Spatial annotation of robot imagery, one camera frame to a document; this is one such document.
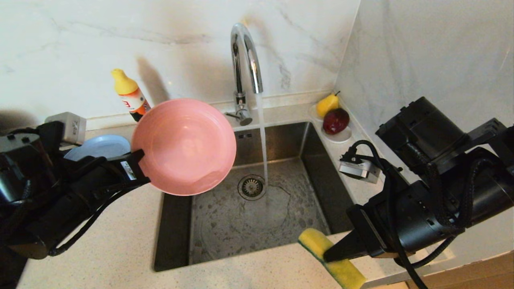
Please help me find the yellow green sponge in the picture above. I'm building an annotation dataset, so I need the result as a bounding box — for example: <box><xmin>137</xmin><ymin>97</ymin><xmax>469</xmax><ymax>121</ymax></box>
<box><xmin>298</xmin><ymin>228</ymin><xmax>367</xmax><ymax>289</ymax></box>

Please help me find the blue grey plate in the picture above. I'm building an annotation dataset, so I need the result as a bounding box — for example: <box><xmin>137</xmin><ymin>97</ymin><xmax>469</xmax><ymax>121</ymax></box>
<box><xmin>63</xmin><ymin>134</ymin><xmax>132</xmax><ymax>162</ymax></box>

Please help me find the pink plate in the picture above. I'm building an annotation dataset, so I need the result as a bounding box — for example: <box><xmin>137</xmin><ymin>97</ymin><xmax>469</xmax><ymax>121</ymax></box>
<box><xmin>131</xmin><ymin>98</ymin><xmax>237</xmax><ymax>197</ymax></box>

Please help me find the orange dish soap bottle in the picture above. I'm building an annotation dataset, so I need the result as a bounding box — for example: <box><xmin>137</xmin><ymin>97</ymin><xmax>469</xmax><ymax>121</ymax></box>
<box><xmin>111</xmin><ymin>68</ymin><xmax>152</xmax><ymax>122</ymax></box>

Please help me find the chrome gooseneck faucet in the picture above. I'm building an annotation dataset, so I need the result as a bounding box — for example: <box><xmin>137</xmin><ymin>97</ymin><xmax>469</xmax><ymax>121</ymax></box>
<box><xmin>224</xmin><ymin>23</ymin><xmax>264</xmax><ymax>126</ymax></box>

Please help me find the stainless steel sink basin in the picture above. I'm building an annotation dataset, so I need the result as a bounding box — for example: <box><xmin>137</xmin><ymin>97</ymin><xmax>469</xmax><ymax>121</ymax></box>
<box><xmin>153</xmin><ymin>122</ymin><xmax>356</xmax><ymax>272</ymax></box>

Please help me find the small white dish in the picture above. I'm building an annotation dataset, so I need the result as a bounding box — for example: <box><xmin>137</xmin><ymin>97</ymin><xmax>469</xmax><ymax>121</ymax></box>
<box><xmin>308</xmin><ymin>104</ymin><xmax>353</xmax><ymax>144</ymax></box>

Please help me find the round metal drain strainer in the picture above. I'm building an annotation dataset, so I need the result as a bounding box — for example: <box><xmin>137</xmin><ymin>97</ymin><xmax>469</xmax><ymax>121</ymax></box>
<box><xmin>237</xmin><ymin>175</ymin><xmax>267</xmax><ymax>201</ymax></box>

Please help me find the dark red apple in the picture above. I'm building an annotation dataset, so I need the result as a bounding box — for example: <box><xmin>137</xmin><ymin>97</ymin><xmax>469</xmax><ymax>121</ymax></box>
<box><xmin>322</xmin><ymin>107</ymin><xmax>351</xmax><ymax>135</ymax></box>

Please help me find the yellow pear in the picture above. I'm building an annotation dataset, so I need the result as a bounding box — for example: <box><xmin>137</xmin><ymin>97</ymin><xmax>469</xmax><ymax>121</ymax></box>
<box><xmin>316</xmin><ymin>91</ymin><xmax>341</xmax><ymax>119</ymax></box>

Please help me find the black braided cable sleeve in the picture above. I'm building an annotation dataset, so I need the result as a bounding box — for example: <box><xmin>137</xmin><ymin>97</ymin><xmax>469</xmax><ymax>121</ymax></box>
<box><xmin>394</xmin><ymin>140</ymin><xmax>494</xmax><ymax>270</ymax></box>

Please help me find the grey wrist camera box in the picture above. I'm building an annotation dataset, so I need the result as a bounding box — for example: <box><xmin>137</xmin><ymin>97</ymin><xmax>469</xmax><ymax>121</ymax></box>
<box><xmin>45</xmin><ymin>112</ymin><xmax>87</xmax><ymax>146</ymax></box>
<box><xmin>339</xmin><ymin>156</ymin><xmax>382</xmax><ymax>184</ymax></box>

